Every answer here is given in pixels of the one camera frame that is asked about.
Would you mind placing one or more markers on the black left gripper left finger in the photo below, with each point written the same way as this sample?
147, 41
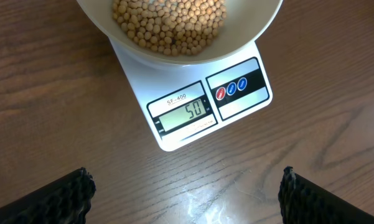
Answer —
66, 200

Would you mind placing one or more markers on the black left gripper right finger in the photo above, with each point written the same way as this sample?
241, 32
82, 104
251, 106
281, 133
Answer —
301, 201

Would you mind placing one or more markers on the white digital kitchen scale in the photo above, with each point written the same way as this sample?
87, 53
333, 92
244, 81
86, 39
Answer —
184, 103

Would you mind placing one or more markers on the beige bowl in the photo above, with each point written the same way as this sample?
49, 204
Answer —
246, 21

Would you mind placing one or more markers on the soybeans in bowl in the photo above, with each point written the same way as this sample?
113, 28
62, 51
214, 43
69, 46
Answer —
170, 27

